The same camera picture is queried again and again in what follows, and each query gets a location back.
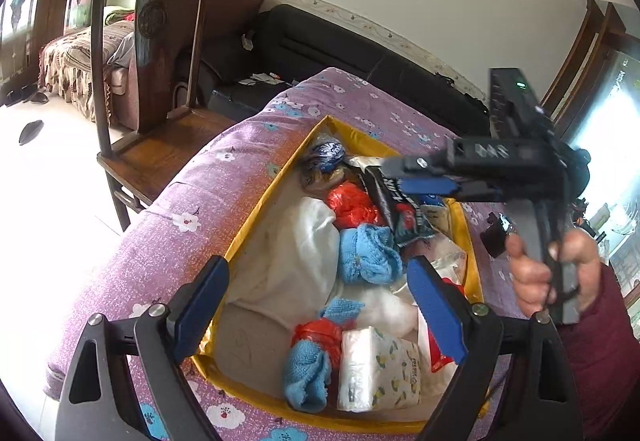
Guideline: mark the purple floral tablecloth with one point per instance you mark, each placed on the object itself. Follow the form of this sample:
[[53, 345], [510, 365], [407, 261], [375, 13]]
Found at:
[[222, 185]]

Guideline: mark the person's right hand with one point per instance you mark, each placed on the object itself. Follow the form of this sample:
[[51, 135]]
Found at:
[[531, 279]]

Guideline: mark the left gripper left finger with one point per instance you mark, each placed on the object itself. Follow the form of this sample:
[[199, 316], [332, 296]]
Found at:
[[98, 400]]

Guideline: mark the blue towel bundle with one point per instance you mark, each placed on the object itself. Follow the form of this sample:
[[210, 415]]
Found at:
[[368, 254]]

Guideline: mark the beige tissue pack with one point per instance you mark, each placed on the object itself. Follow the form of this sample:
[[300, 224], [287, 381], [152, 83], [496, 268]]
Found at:
[[437, 213]]

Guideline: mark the white cloth bag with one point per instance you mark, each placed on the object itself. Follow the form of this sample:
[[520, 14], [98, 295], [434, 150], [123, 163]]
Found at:
[[287, 267]]

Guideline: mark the floral white tissue pack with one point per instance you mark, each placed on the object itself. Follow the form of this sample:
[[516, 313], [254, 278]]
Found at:
[[378, 372]]

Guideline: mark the bag of coloured foam strips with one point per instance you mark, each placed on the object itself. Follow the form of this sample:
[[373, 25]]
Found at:
[[445, 256]]

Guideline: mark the red white tissue pack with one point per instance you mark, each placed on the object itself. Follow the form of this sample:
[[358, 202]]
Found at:
[[435, 340]]

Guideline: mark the black leather sofa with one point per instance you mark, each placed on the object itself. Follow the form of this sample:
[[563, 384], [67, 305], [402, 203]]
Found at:
[[240, 73]]

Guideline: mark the maroon sleeved forearm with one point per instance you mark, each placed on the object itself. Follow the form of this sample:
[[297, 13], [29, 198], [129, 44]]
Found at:
[[604, 359]]

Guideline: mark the blue white Vinda tissue bag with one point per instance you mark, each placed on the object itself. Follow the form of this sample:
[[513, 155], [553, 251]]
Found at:
[[322, 166]]

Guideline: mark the white pillow bundle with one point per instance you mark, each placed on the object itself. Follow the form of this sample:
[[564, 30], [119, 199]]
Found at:
[[382, 310]]

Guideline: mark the black crab print packet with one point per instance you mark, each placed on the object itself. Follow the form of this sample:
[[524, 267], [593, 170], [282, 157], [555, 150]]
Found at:
[[401, 212]]

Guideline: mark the dark wooden chair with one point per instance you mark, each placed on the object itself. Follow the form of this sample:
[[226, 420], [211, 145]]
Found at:
[[140, 165]]

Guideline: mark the red plastic bag bundle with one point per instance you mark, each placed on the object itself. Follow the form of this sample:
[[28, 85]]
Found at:
[[352, 207]]

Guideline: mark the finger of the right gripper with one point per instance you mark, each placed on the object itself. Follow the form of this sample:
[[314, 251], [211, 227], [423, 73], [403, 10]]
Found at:
[[429, 165], [430, 185]]

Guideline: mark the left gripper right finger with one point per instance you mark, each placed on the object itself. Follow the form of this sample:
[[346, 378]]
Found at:
[[539, 399]]

